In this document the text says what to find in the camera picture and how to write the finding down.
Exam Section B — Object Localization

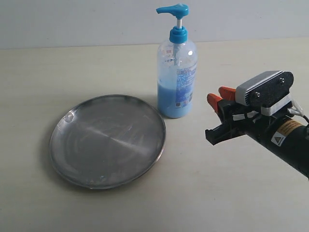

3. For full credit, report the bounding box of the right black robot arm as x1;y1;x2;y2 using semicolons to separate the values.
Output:
205;87;309;177

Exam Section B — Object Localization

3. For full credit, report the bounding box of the round steel plate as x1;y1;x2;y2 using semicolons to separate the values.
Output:
49;94;166;189

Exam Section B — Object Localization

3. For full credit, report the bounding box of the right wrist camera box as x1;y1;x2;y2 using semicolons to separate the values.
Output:
235;71;294;116

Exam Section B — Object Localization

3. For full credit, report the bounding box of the blue pump soap bottle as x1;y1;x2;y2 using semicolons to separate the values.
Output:
156;3;198;118

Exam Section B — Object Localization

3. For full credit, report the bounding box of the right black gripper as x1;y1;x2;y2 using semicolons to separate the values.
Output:
205;86;273;145

